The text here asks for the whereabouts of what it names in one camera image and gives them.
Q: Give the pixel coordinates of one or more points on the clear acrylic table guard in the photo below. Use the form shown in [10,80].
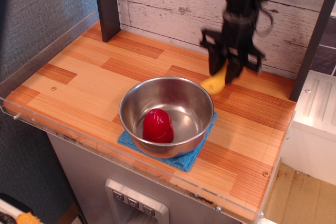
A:
[73,90]

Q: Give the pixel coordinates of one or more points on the yellow object bottom left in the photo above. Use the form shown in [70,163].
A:
[27,218]

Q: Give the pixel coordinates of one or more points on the blue cloth mat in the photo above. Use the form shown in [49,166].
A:
[184,162]

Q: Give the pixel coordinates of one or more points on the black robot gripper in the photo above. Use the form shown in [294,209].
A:
[232,47]

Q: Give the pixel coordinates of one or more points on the yellow brush white bristles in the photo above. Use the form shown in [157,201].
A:
[216,83]

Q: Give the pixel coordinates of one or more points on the stainless steel bowl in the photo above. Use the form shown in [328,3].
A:
[189,106]

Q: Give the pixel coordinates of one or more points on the grey cabinet with dispenser panel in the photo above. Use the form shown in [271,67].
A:
[111,192]

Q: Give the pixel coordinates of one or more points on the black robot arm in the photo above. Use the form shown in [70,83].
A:
[244,8]

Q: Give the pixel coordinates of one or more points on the red toy bell pepper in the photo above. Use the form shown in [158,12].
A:
[158,127]

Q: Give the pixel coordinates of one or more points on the white side cabinet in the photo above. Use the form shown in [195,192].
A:
[309,146]

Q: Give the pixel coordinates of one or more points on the dark left support post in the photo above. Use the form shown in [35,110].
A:
[109,18]

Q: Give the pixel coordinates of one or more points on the dark right support post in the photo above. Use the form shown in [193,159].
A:
[318,31]

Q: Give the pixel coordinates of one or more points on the dark support post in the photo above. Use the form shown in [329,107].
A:
[109,18]
[318,31]

